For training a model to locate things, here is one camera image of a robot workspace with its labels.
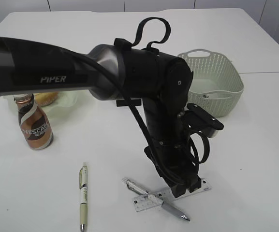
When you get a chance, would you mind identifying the translucent green wavy plate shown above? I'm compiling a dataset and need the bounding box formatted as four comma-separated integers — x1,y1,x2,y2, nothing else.
3,91,78,115

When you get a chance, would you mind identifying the brown Nescafe coffee bottle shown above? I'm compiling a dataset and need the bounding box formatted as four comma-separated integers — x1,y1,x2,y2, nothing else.
14,94,54,150

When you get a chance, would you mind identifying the pale green woven basket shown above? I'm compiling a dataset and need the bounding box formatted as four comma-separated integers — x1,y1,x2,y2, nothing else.
178,49,244,117

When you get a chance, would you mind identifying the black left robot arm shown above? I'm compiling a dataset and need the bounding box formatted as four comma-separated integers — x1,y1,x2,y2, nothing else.
0,37,201,197

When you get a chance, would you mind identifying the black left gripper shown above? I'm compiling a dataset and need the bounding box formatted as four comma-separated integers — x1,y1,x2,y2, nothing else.
144,106,201,198

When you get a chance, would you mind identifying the grey clear pen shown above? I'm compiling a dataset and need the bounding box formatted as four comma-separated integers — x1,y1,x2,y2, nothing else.
122,177,191,222

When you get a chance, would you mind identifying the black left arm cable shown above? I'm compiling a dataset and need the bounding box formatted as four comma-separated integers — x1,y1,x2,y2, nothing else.
71,17,211,187

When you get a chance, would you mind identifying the beige white click pen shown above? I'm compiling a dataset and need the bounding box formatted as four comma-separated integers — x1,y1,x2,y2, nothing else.
79,162,88,232

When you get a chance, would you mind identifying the black mesh pen holder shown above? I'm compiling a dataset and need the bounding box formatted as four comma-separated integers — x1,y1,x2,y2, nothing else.
116,99,142,107

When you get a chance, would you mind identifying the golden bread roll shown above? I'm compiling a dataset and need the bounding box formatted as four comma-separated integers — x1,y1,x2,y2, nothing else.
34,92,59,107

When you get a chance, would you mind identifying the clear plastic ruler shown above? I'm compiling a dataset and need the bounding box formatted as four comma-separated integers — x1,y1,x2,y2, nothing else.
132,178,212,212

